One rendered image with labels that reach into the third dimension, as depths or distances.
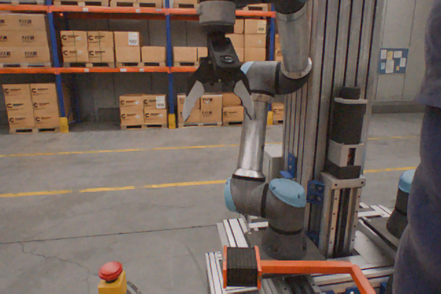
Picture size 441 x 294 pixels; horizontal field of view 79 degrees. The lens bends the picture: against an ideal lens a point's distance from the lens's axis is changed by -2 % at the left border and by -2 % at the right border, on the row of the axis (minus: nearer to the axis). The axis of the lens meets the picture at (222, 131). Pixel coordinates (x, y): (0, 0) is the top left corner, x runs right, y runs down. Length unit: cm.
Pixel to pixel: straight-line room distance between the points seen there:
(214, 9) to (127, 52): 691
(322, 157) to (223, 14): 70
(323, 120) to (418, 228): 70
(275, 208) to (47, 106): 752
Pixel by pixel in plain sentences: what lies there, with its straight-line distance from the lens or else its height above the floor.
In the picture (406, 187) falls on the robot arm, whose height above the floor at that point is 123.
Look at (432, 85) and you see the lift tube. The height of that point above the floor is 162.
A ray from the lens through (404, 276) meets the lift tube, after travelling 46.
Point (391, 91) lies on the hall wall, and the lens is 1153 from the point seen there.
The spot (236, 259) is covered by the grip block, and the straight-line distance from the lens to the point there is 68.
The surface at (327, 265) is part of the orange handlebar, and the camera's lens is 73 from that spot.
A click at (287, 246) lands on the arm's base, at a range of 95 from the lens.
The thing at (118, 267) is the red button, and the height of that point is 104.
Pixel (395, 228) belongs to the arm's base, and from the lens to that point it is 122.
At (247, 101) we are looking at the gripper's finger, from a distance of 60.
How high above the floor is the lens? 164
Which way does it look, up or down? 14 degrees down
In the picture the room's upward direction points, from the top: straight up
